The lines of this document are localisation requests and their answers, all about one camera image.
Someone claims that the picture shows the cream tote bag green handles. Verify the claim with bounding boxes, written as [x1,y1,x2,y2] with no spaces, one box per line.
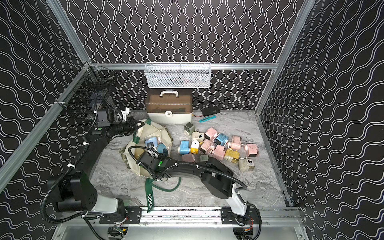
[123,118,182,212]

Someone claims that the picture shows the blue rounded pencil sharpener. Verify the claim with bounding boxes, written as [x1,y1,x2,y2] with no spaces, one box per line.
[178,141,191,155]

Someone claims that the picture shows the dusty pink small sharpener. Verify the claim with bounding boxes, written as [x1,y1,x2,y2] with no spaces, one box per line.
[182,154,196,163]

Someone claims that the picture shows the yellow pencil sharpener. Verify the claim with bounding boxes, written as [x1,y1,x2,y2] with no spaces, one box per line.
[191,140,200,155]

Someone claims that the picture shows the pale green small sharpener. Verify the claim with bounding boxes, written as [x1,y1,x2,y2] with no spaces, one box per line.
[200,155,210,163]

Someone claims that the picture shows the cream white pencil sharpener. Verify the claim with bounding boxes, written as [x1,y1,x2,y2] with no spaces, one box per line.
[191,132,205,143]

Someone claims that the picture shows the green pencil sharpener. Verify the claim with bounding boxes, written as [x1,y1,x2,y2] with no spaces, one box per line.
[184,122,196,136]

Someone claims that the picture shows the pink boxy pencil sharpener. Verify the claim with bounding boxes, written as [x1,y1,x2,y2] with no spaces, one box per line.
[200,139,215,155]

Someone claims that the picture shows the blue square pencil sharpener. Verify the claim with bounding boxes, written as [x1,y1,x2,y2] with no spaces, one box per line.
[214,133,229,146]

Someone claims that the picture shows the olive yellow square sharpener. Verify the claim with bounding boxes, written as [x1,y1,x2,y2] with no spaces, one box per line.
[224,149,240,164]

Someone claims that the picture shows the pink round pencil sharpener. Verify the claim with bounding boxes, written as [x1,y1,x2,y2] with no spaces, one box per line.
[228,136,243,151]

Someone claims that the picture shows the cream cartoon pencil sharpener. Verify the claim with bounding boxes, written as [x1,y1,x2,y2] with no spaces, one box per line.
[238,158,255,172]

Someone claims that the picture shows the pink square pencil sharpener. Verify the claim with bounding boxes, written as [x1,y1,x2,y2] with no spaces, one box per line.
[245,144,259,158]

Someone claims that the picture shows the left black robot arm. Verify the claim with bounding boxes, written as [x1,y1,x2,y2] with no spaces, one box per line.
[40,117,145,224]

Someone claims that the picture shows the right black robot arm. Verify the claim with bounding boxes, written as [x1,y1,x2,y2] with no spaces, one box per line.
[136,153,257,225]

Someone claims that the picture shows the light blue pencil sharpener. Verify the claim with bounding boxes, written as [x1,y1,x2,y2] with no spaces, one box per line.
[144,136,159,149]

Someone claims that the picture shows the brown lid white toolbox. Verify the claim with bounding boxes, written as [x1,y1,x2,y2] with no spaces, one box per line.
[145,89,193,125]

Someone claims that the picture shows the teal utility knife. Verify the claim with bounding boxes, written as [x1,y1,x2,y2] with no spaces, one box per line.
[199,115,217,123]

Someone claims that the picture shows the black battery pack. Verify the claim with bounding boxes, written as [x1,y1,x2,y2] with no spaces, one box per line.
[201,107,221,117]

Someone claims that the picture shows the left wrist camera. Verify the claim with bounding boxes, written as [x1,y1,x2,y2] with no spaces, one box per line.
[94,108,130,127]

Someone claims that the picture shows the black wire basket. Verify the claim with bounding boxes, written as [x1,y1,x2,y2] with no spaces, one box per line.
[58,66,118,121]

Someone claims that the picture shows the white wire mesh basket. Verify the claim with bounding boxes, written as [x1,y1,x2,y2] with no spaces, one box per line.
[144,62,212,89]

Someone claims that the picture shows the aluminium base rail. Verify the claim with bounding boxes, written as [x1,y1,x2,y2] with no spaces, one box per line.
[91,207,301,228]

